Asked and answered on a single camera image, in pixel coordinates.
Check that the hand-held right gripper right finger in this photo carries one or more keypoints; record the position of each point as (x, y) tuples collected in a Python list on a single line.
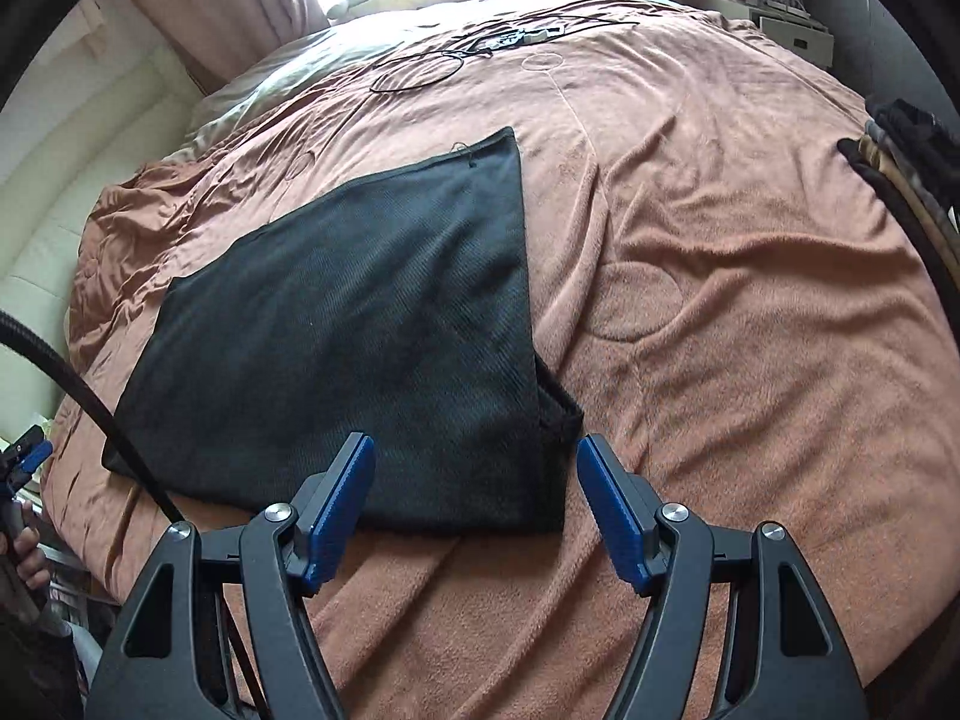
[(611, 510)]

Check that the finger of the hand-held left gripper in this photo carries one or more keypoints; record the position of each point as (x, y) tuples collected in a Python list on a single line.
[(34, 456)]

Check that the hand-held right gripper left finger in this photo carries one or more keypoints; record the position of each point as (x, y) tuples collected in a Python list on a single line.
[(345, 510)]

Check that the black cloth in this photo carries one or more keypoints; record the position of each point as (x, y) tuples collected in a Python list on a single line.
[(360, 330)]

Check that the stack of folded clothes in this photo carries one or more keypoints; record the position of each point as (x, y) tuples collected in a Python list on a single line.
[(907, 157)]

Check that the person's left hand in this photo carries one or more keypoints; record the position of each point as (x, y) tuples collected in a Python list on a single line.
[(31, 555)]

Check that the brown blanket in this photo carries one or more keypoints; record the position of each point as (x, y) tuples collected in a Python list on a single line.
[(750, 352)]

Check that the cream padded headboard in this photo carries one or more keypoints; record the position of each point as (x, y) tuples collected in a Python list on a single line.
[(45, 240)]

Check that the pale green bed sheet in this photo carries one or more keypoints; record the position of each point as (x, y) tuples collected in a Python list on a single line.
[(300, 52)]

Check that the pink curtain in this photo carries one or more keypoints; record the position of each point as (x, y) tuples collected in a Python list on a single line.
[(225, 0)]

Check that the white drawer cabinet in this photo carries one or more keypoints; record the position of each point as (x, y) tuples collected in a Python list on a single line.
[(795, 34)]

